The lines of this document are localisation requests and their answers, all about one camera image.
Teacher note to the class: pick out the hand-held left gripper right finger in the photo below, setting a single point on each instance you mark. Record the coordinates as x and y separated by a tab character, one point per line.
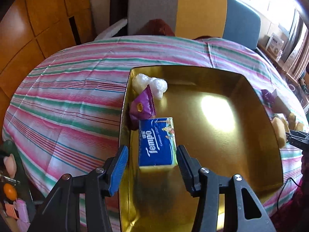
185	170

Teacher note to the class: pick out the dark red cloth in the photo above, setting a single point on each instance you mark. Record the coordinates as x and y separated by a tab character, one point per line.
157	27

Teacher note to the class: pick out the grey chair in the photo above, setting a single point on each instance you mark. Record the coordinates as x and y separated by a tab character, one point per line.
152	4

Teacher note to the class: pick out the wooden window shelf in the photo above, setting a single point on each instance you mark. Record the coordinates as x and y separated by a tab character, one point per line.
277	61

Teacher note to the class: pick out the orange ball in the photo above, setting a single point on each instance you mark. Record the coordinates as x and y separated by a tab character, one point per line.
10	191

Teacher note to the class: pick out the gold metal tray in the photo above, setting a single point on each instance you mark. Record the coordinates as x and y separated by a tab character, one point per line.
217	130

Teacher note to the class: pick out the pink hair clips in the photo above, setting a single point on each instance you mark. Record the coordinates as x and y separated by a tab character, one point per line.
18	210

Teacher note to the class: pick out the wooden cabinet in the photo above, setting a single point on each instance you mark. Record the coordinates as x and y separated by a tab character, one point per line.
36	17

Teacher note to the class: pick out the peach plastic toy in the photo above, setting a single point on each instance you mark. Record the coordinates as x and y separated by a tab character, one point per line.
10	165

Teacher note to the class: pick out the striped tablecloth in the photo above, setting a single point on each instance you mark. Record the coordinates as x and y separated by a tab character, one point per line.
72	101

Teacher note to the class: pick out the beige carton box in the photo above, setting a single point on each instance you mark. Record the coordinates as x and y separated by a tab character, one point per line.
281	105

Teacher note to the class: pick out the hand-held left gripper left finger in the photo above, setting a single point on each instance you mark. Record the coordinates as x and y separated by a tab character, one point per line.
119	171

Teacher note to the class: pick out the yellow knitted plush toy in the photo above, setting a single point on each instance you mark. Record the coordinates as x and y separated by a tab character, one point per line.
278	130

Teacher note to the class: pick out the small purple packet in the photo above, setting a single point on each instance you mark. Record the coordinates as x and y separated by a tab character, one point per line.
267	98

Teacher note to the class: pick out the blue chair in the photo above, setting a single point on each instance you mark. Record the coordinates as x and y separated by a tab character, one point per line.
241	21

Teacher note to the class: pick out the blue tissue pack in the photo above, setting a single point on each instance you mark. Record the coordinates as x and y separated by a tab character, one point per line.
154	145

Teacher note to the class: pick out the white printed box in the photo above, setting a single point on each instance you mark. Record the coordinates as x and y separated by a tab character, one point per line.
275	44

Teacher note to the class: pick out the white plastic wrap bundle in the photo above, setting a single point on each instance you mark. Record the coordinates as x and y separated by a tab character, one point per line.
157	84

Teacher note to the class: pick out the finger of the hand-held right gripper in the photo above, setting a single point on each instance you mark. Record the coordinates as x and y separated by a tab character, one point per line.
295	142
299	133

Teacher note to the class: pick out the white armrest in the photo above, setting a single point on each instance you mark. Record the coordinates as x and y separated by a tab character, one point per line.
108	30

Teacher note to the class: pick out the purple snack packet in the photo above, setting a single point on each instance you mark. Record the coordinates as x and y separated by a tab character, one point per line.
142	104

